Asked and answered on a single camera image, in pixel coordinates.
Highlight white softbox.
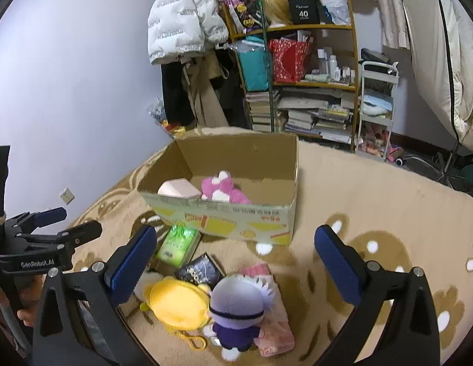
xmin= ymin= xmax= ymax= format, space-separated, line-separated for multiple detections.
xmin=397 ymin=0 xmax=473 ymax=149

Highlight person's left hand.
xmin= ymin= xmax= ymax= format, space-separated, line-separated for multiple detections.
xmin=16 ymin=274 xmax=44 ymax=326

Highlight clear bag of dark bits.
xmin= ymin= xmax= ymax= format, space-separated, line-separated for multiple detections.
xmin=147 ymin=99 xmax=166 ymax=123

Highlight red gift bag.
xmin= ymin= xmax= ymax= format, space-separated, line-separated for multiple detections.
xmin=269 ymin=38 xmax=311 ymax=84

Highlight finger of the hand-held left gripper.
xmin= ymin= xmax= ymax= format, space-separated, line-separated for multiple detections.
xmin=5 ymin=206 xmax=68 ymax=237
xmin=9 ymin=219 xmax=103 ymax=252

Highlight pink towel pack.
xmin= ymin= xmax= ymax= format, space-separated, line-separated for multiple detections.
xmin=236 ymin=263 xmax=295 ymax=357

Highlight black flat device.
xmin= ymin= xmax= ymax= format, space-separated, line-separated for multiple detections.
xmin=360 ymin=48 xmax=392 ymax=65

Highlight black hanging garment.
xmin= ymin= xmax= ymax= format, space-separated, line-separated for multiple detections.
xmin=215 ymin=48 xmax=252 ymax=128

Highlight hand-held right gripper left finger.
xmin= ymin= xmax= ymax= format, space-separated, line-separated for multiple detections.
xmin=32 ymin=224 xmax=158 ymax=366

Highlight white puffer jacket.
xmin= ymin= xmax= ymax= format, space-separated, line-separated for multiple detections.
xmin=147 ymin=0 xmax=230 ymax=65

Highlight yellow red packet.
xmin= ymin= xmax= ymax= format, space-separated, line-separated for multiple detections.
xmin=162 ymin=120 xmax=187 ymax=138

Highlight group of cosmetic bottles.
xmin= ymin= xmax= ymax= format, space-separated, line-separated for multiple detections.
xmin=311 ymin=48 xmax=357 ymax=84

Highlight cardboard box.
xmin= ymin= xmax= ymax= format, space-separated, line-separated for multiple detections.
xmin=136 ymin=131 xmax=300 ymax=246

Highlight stack of books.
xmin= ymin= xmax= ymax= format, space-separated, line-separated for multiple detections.
xmin=246 ymin=86 xmax=355 ymax=143

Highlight wooden bookshelf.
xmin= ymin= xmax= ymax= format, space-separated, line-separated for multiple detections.
xmin=221 ymin=0 xmax=359 ymax=153

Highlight black glossy packet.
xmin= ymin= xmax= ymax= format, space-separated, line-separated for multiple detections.
xmin=173 ymin=253 xmax=226 ymax=290

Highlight pale pink white pillow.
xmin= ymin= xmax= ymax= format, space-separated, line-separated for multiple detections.
xmin=157 ymin=178 xmax=202 ymax=200

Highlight purple plush doll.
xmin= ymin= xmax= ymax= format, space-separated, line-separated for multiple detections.
xmin=204 ymin=272 xmax=277 ymax=361

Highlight green metal pole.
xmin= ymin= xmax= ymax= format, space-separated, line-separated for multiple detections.
xmin=259 ymin=0 xmax=277 ymax=134

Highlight black hanging trousers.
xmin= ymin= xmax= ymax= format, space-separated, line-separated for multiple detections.
xmin=160 ymin=61 xmax=195 ymax=126

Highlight yellow plush toy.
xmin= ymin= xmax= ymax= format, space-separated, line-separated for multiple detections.
xmin=134 ymin=271 xmax=212 ymax=351

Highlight beige hanging cloth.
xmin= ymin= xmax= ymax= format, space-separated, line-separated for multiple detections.
xmin=181 ymin=51 xmax=231 ymax=128

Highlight pile of colourful packets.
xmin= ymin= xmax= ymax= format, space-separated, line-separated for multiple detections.
xmin=359 ymin=127 xmax=388 ymax=157

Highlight white trolley cart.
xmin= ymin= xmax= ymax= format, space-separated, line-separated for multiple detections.
xmin=355 ymin=60 xmax=399 ymax=161

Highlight green tissue pack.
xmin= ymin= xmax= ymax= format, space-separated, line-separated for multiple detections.
xmin=156 ymin=223 xmax=202 ymax=267

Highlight pink plush toy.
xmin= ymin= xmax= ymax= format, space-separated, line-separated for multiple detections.
xmin=200 ymin=170 xmax=252 ymax=204

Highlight black box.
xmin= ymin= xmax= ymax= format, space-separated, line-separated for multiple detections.
xmin=288 ymin=0 xmax=321 ymax=25

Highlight pale blue pillow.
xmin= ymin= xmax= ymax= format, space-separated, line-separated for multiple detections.
xmin=360 ymin=93 xmax=393 ymax=117

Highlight blonde wig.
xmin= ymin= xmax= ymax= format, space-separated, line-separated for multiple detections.
xmin=261 ymin=0 xmax=295 ymax=27

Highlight black colourful printed bag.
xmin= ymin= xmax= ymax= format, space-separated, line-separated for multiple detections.
xmin=223 ymin=0 xmax=265 ymax=33

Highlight metal light stand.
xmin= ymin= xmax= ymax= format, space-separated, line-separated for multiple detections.
xmin=435 ymin=137 xmax=473 ymax=189

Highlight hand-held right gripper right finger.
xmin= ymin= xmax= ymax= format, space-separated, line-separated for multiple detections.
xmin=314 ymin=224 xmax=441 ymax=366

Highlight teal bag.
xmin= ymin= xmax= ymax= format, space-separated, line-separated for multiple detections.
xmin=236 ymin=36 xmax=271 ymax=92

